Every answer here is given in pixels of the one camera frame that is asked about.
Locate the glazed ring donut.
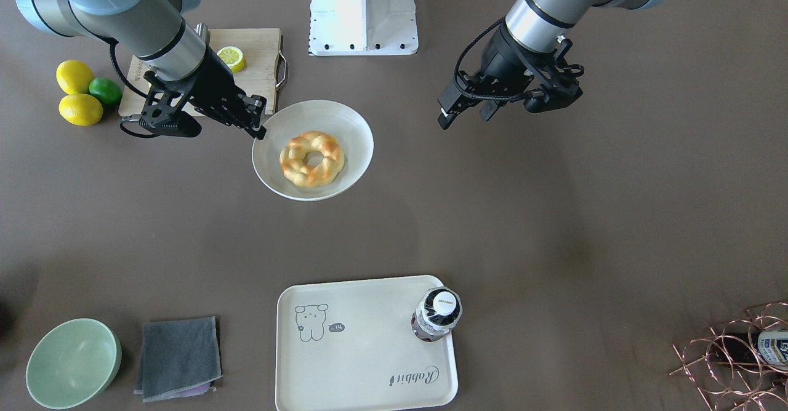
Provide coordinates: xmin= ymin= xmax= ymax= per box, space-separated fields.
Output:
xmin=279 ymin=130 xmax=345 ymax=188

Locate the grey folded cloth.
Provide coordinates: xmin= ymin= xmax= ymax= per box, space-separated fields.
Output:
xmin=134 ymin=316 xmax=223 ymax=403

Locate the dark tea bottle on tray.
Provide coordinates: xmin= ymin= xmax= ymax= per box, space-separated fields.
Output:
xmin=411 ymin=287 xmax=464 ymax=343

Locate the wooden cutting board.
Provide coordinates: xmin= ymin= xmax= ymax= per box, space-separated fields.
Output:
xmin=118 ymin=24 xmax=287 ymax=119

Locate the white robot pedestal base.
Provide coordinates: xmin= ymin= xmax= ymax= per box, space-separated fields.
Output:
xmin=308 ymin=0 xmax=419 ymax=56

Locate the steel muddler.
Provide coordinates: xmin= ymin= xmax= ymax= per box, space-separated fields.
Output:
xmin=195 ymin=22 xmax=209 ymax=41

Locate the green lime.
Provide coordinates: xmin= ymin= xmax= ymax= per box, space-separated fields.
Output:
xmin=88 ymin=77 xmax=122 ymax=106

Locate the yellow lemon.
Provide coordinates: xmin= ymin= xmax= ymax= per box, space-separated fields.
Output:
xmin=58 ymin=94 xmax=104 ymax=127
xmin=55 ymin=60 xmax=95 ymax=95

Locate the cream rabbit tray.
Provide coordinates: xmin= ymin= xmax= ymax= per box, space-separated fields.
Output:
xmin=274 ymin=274 xmax=459 ymax=410

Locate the white round plate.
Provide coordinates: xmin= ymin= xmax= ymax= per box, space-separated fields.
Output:
xmin=252 ymin=100 xmax=374 ymax=201

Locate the green bowl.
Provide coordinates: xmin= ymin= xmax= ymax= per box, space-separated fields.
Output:
xmin=25 ymin=318 xmax=122 ymax=409

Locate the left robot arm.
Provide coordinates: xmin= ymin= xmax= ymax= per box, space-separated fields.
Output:
xmin=437 ymin=0 xmax=666 ymax=130

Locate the half lemon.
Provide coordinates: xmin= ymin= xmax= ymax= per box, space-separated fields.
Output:
xmin=217 ymin=46 xmax=247 ymax=73

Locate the tea bottle in rack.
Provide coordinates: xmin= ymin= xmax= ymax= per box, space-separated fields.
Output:
xmin=713 ymin=328 xmax=787 ymax=370

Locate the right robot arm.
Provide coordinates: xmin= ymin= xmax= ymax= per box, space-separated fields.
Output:
xmin=16 ymin=0 xmax=267 ymax=139

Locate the copper wire bottle rack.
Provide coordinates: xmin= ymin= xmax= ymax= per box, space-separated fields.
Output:
xmin=669 ymin=300 xmax=787 ymax=410

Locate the upper yellow lemon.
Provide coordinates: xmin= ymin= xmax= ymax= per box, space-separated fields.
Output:
xmin=55 ymin=60 xmax=95 ymax=95

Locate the lower yellow lemon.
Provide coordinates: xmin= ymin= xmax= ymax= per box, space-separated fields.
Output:
xmin=58 ymin=94 xmax=104 ymax=127

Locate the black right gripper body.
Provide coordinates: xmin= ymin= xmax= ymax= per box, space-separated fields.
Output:
xmin=119 ymin=47 xmax=247 ymax=138

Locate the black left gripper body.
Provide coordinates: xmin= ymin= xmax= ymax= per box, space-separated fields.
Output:
xmin=459 ymin=22 xmax=584 ymax=113

